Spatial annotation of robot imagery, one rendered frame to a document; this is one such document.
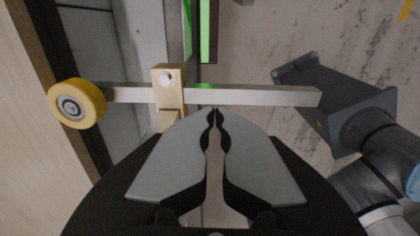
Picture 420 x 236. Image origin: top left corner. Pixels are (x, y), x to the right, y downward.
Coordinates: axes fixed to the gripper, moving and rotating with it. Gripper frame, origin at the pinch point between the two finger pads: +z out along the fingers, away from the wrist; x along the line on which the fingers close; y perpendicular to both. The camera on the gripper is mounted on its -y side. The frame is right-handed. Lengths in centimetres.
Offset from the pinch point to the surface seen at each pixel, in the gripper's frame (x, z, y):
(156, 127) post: -8.5, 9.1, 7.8
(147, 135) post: -9.1, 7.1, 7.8
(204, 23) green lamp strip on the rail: -2.5, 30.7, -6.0
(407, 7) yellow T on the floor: 117, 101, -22
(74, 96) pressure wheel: -20.8, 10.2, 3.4
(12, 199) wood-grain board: -54, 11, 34
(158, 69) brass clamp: -9.0, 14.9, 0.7
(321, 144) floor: 97, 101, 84
